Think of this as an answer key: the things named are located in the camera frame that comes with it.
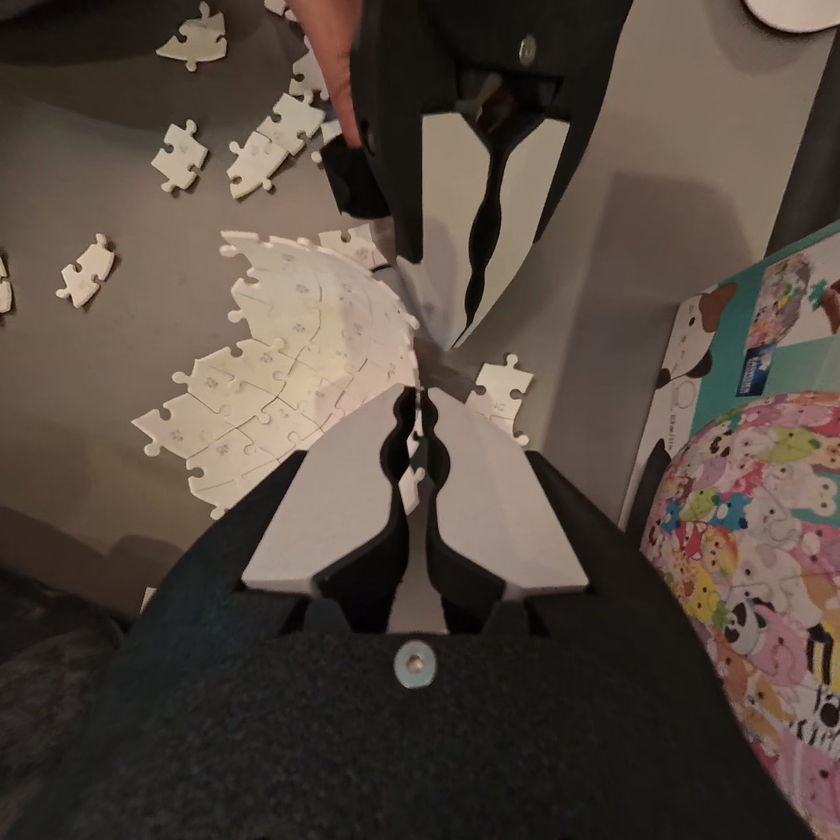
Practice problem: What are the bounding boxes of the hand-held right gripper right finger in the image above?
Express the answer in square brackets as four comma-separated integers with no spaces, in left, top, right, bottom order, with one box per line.
[425,387,589,634]

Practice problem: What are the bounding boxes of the scattered loose puzzle pieces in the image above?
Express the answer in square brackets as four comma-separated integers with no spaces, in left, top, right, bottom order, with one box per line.
[0,0,345,316]

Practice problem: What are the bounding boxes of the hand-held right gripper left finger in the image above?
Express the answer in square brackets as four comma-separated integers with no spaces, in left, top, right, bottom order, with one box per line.
[241,386,419,635]

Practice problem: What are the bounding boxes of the white round object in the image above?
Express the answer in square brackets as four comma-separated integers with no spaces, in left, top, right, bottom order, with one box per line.
[740,0,840,34]

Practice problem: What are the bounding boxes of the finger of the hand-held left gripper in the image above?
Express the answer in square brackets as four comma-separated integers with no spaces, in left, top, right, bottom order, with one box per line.
[392,113,496,349]
[451,120,572,351]

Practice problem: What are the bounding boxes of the colourful puzzle box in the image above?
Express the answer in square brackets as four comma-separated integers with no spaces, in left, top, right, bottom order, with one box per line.
[620,220,840,840]

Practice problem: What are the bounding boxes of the person's left hand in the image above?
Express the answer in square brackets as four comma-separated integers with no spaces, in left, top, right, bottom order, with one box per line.
[292,0,366,148]

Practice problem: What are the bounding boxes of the partly built puzzle ball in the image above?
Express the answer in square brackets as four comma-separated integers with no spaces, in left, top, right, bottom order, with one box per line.
[131,223,534,521]

